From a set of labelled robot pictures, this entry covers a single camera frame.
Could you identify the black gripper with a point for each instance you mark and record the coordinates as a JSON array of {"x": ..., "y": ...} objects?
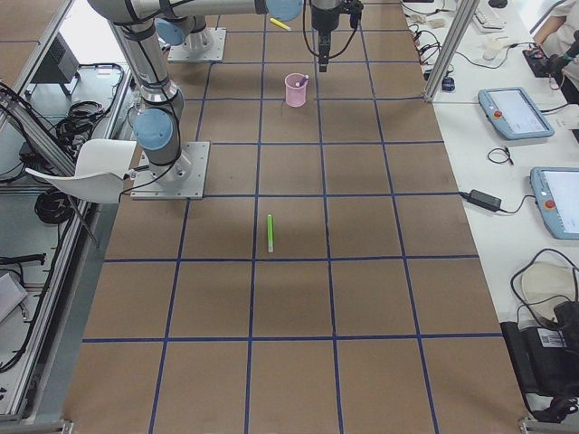
[{"x": 322, "y": 22}]

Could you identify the purple marker pen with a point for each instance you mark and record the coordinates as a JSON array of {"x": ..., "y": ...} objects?
[{"x": 304, "y": 79}]

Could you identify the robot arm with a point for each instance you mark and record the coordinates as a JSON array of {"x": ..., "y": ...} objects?
[{"x": 140, "y": 26}]

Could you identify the pink mesh cup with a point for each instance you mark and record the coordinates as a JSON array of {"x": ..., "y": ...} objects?
[{"x": 295, "y": 97}]

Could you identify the yellow marker pen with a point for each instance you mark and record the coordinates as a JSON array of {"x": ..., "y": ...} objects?
[{"x": 280, "y": 24}]

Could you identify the green marker pen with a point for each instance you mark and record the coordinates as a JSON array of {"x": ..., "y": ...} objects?
[{"x": 270, "y": 232}]

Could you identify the far teach pendant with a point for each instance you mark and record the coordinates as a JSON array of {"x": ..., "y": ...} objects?
[{"x": 513, "y": 114}]

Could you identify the teach pendant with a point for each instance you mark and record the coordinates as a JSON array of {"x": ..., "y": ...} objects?
[
  {"x": 513, "y": 114},
  {"x": 556, "y": 192}
]

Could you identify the black power adapter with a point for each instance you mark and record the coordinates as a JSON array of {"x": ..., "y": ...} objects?
[{"x": 490, "y": 202}]

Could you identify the person in white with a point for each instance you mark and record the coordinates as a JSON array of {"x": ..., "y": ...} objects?
[{"x": 556, "y": 37}]

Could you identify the white chair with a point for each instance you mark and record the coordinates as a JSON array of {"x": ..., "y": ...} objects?
[{"x": 99, "y": 172}]

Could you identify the near teach pendant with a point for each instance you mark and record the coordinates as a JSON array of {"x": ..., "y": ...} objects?
[{"x": 556, "y": 192}]

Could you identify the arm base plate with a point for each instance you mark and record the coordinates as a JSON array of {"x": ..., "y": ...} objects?
[
  {"x": 185, "y": 180},
  {"x": 202, "y": 47}
]

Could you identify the aluminium frame post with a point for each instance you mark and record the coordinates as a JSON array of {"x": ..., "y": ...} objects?
[{"x": 461, "y": 20}]

